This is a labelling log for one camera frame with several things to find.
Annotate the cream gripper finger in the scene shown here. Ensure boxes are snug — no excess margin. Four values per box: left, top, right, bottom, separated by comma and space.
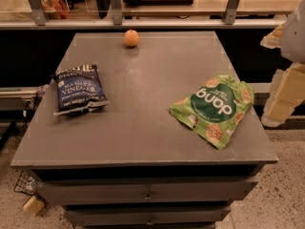
260, 24, 284, 49
261, 63, 305, 127

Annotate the metal shelf rail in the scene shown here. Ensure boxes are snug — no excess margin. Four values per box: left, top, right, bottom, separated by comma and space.
0, 0, 302, 30

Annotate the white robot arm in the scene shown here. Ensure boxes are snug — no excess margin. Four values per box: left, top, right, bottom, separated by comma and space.
260, 0, 305, 127

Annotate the upper drawer with knob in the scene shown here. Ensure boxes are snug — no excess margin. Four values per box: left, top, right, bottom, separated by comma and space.
34, 177, 257, 205

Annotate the orange plastic bag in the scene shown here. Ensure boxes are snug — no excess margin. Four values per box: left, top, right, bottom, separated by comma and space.
40, 0, 69, 19

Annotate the yellow sponge block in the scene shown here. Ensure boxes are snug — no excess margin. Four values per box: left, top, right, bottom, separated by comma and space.
23, 196, 45, 217

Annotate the orange fruit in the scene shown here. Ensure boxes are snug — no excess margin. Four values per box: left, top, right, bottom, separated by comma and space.
124, 30, 139, 47

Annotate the green dang chip bag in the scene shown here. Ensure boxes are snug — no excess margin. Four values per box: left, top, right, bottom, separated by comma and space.
170, 74, 254, 150

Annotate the black wire basket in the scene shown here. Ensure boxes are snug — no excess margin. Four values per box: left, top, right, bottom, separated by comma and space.
13, 171, 35, 195

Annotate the blue chip bag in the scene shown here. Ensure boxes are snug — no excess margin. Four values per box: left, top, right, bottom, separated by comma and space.
53, 64, 110, 115

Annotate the lower drawer with knob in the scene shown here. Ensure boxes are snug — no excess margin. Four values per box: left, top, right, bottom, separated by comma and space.
65, 205, 231, 226

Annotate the grey drawer cabinet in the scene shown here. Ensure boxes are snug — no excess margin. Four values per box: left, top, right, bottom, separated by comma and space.
11, 31, 277, 229

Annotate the drawer with knob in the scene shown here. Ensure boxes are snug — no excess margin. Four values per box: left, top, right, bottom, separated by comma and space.
34, 177, 257, 205
65, 205, 231, 226

